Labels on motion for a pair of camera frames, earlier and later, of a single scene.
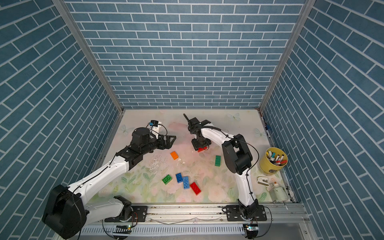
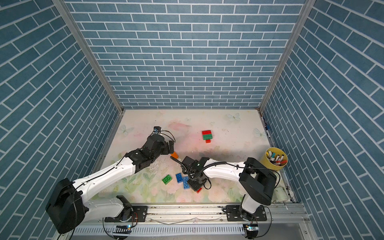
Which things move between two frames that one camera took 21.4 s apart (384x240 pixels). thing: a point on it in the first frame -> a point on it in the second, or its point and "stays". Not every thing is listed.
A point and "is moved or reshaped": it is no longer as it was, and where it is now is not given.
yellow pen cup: [273, 160] stays
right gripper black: [196, 146] -> [194, 186]
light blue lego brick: [186, 181] stays
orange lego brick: [174, 155] stays
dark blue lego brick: [179, 177] stays
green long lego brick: [218, 160] is moved or reshaped
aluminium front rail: [287, 213] stays
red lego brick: [200, 149] is moved or reshaped
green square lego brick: [167, 179] stays
